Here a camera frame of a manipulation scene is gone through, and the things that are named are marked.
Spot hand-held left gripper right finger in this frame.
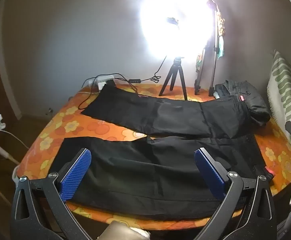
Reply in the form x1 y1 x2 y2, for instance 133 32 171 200
194 148 278 240

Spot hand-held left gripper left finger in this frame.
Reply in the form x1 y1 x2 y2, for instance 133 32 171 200
10 148 93 240

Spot black pants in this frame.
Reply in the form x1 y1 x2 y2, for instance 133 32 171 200
81 84 272 139
52 133 274 219

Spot green striped white cloth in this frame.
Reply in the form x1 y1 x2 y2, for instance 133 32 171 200
267 50 291 163

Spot orange floral bed sheet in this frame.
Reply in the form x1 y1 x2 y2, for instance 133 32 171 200
12 82 291 233

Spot white power strip with adapters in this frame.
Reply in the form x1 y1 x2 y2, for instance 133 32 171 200
80 74 126 110

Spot dark folded jeans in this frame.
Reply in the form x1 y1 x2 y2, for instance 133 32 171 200
215 80 261 99

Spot small black tripod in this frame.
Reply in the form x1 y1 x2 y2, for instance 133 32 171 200
159 56 188 101

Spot colourful hanging cloth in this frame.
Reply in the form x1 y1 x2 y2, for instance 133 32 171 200
195 5 227 74

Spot thin white cable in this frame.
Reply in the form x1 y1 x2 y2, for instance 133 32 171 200
0 129 31 150

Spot black cable with inline switch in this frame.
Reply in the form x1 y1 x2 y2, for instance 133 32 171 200
115 55 168 84

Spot bright ring light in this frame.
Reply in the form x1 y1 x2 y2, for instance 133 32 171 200
139 0 217 59

